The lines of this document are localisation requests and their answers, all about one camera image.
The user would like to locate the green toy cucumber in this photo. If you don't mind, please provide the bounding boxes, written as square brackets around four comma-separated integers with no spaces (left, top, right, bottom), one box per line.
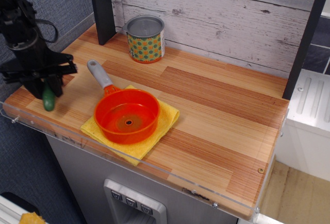
[42,80,55,112]

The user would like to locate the black upright post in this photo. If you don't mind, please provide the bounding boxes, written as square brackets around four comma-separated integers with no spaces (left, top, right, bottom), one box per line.
[92,0,117,45]
[282,0,326,100]

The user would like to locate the clear acrylic front guard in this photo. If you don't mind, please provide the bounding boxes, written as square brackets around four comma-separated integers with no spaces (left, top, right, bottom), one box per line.
[1,103,274,223]

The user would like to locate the yellow object at corner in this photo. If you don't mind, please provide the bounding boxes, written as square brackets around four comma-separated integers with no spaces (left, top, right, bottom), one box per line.
[19,212,45,224]

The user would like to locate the orange pan with grey handle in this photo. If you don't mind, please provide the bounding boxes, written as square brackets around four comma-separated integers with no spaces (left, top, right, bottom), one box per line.
[87,59,160,144]

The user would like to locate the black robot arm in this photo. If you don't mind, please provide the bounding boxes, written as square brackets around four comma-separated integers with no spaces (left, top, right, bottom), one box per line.
[1,0,77,99]

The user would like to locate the patterned tin can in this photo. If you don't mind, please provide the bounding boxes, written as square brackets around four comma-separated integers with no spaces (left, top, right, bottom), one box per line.
[122,15,165,64]

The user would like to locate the black right upright post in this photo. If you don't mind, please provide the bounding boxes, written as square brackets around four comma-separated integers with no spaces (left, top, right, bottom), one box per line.
[282,0,326,100]

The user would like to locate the silver dispenser button panel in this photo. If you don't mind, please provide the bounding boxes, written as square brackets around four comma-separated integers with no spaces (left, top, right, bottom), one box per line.
[104,179,168,223]

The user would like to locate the black left upright post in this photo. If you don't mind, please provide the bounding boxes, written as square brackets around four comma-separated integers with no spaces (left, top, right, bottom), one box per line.
[92,0,117,45]

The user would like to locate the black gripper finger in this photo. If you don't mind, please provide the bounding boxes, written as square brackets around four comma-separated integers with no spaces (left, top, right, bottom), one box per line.
[23,79,44,99]
[46,76,63,97]

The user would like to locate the white toy sink unit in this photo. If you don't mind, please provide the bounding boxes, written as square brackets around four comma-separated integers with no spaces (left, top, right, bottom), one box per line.
[275,70,329,180]

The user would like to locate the grey toy fridge cabinet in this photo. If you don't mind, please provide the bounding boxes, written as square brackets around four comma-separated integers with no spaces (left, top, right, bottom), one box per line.
[47,136,238,223]

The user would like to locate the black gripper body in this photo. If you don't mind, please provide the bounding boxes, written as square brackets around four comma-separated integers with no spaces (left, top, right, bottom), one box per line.
[1,40,77,85]

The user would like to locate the yellow folded cloth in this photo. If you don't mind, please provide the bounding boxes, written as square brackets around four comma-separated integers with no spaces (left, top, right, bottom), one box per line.
[80,85,179,166]

